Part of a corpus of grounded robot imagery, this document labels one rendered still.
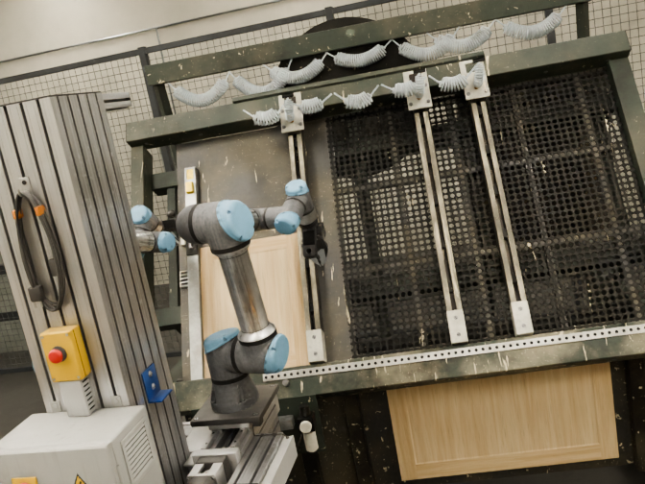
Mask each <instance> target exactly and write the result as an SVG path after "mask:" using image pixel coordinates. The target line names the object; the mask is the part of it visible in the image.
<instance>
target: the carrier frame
mask: <svg viewBox="0 0 645 484"><path fill-rule="evenodd" d="M609 364H610V374H611V384H612V394H613V404H614V414H615V423H616V433H617V443H618V452H619V458H610V459H602V460H592V461H584V462H575V463H565V464H557V465H548V466H539V467H530V468H521V469H512V470H503V471H494V472H477V473H468V474H459V475H449V476H441V477H432V478H423V479H414V480H405V481H402V479H401V474H400V468H399V463H398V457H397V452H396V446H395V440H394V431H393V425H392V419H391V414H390V408H389V403H388V397H387V392H386V390H385V391H377V392H369V393H362V394H354V395H346V396H338V397H331V398H323V399H317V403H318V407H319V413H320V418H321V423H322V432H323V437H324V441H325V446H326V450H324V451H315V452H307V453H299V454H298V456H297V459H296V461H295V463H294V466H293V468H292V469H291V472H290V474H289V476H288V479H287V481H286V483H285V484H448V483H458V482H467V481H476V480H485V479H494V478H503V477H512V476H521V475H530V474H540V473H549V472H566V471H575V470H584V469H593V468H603V467H611V466H620V465H630V464H634V465H635V466H636V468H637V470H638V471H639V472H645V358H637V359H630V360H622V361H614V362H610V363H609ZM170 374H171V378H172V381H173V383H174V382H182V357H181V359H180V360H179V362H178V363H177V364H176V366H175V367H174V368H173V370H172V371H171V372H170Z"/></svg>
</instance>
